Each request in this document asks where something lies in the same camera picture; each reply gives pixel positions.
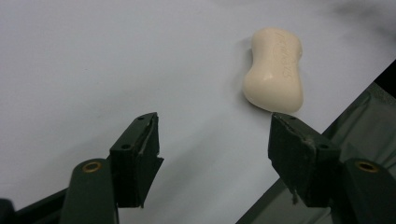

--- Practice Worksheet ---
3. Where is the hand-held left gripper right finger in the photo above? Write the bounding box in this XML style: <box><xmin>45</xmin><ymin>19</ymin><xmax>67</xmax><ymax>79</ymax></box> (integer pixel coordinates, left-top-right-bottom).
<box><xmin>268</xmin><ymin>112</ymin><xmax>396</xmax><ymax>224</ymax></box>

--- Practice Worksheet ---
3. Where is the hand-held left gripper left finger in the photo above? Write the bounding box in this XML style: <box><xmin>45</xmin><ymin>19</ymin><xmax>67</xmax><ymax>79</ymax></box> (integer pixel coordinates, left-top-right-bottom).
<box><xmin>58</xmin><ymin>112</ymin><xmax>164</xmax><ymax>224</ymax></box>

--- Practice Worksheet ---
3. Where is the cream soap bar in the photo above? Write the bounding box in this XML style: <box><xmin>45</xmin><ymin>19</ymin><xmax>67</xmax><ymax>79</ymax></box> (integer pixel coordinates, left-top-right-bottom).
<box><xmin>242</xmin><ymin>26</ymin><xmax>304</xmax><ymax>114</ymax></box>

